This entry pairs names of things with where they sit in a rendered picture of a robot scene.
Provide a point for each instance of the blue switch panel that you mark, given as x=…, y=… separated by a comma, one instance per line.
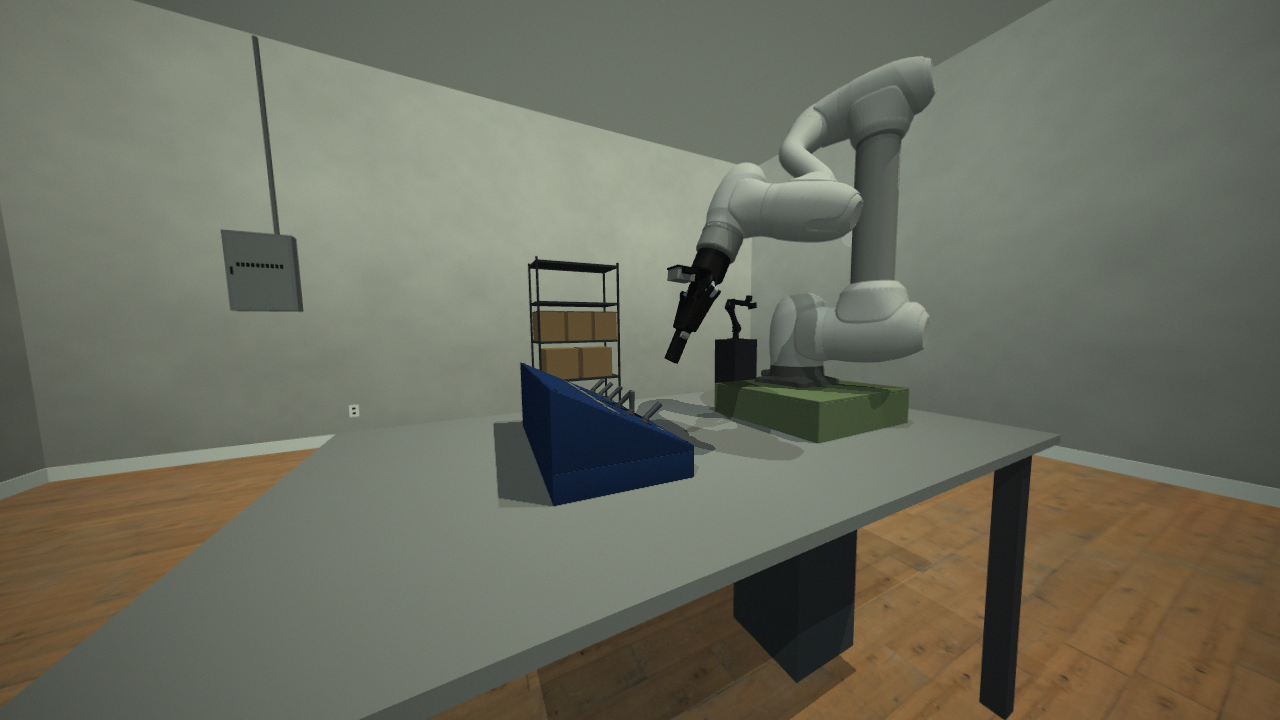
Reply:
x=586, y=447

